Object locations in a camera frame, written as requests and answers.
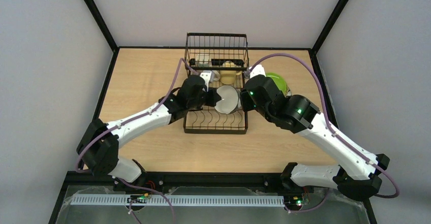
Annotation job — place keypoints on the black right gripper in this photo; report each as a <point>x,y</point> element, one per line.
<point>245,102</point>

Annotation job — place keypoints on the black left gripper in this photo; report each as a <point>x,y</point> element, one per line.
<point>209,98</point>

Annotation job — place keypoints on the green plate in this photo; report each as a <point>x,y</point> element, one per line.
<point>279,81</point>

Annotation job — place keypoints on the white bowl dark rim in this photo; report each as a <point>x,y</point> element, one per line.
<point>229,99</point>

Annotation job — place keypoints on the yellow handled mug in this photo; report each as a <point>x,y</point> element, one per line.
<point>228,77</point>

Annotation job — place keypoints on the cream ceramic mug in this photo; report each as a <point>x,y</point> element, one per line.
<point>204,61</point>

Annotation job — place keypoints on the black wire dish rack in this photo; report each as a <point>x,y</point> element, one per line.
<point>221,47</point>

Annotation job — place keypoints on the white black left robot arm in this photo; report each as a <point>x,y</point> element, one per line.
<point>99,146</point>

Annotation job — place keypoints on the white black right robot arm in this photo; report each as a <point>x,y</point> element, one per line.
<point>356,173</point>

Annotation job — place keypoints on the blue striped white plate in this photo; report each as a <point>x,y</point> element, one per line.
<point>288,92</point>

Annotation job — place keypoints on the right controller board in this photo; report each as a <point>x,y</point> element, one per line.
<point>297,200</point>

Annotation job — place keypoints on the controller board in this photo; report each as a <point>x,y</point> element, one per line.
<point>297,200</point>
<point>138,199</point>

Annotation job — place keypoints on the left controller board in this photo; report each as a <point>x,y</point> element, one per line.
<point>138,199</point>

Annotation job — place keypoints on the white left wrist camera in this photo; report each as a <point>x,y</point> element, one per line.
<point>208,77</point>

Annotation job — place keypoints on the black aluminium frame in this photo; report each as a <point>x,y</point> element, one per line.
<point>199,179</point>

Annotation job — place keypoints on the white slotted cable duct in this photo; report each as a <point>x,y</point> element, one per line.
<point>180,200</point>

